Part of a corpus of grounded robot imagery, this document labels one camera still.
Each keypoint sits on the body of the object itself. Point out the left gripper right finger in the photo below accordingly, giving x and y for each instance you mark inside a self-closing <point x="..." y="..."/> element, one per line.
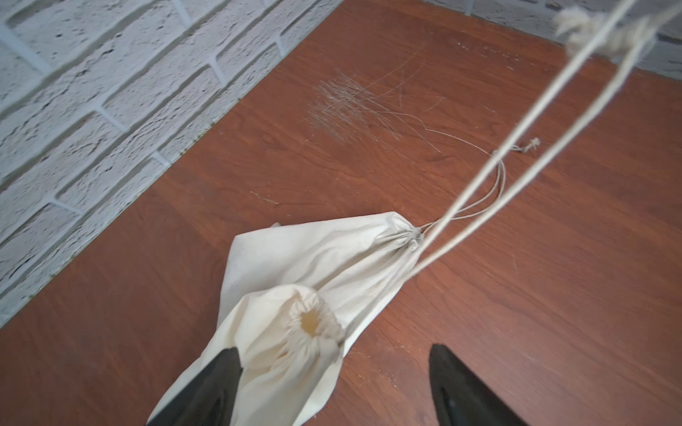
<point x="462" y="398"/>

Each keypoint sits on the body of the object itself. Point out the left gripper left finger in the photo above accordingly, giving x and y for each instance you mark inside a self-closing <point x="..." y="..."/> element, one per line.
<point x="209" y="398"/>

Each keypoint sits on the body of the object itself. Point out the cream cloth bag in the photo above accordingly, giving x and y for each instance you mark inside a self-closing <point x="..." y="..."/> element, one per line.
<point x="287" y="283"/>
<point x="285" y="385"/>

